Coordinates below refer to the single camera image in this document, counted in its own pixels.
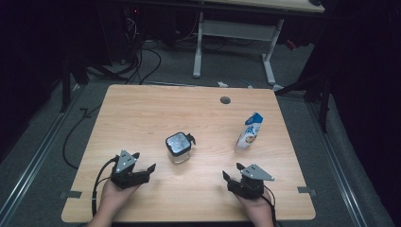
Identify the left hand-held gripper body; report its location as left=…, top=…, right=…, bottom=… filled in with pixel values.
left=110, top=148, right=151, bottom=190

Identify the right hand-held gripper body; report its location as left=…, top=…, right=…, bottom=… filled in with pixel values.
left=227, top=164, right=275, bottom=201

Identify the blue and white milk carton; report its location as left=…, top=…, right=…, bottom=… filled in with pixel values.
left=235, top=112, right=264, bottom=151

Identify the glass jar with black lid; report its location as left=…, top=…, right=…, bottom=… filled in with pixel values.
left=165, top=131, right=197, bottom=165

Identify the person's right hand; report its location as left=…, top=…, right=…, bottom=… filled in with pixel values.
left=235, top=193, right=273, bottom=221

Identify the person's left hand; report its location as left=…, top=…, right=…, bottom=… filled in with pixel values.
left=99, top=181, right=141, bottom=218

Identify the grey tape strip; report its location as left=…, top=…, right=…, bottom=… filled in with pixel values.
left=60, top=190, right=83, bottom=201
left=297, top=186, right=317, bottom=197

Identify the black metal stand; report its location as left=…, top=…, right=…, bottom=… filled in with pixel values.
left=273, top=72, right=333, bottom=133
left=59, top=56, right=90, bottom=114

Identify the dark computer tower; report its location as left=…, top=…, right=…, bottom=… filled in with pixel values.
left=97, top=3, right=144, bottom=64

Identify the left hand-held gripper black cable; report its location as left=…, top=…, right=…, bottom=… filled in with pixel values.
left=91, top=155, right=119, bottom=218

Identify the hand-held gripper black cable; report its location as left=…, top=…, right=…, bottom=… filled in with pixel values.
left=91, top=155, right=119, bottom=218
left=260, top=185, right=278, bottom=227

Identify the right hand-held gripper black cable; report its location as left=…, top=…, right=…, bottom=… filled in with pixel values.
left=260, top=185, right=278, bottom=227

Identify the black floor cable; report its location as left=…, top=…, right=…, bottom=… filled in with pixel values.
left=61, top=103, right=103, bottom=170

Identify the metal floor rail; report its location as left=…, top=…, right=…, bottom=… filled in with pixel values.
left=0, top=84, right=83, bottom=221
left=306, top=100, right=369, bottom=227

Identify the bundle of black cables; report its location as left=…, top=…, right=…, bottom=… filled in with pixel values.
left=124, top=15, right=163, bottom=85

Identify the white metal desk frame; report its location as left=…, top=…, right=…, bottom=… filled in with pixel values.
left=192, top=0, right=325, bottom=93

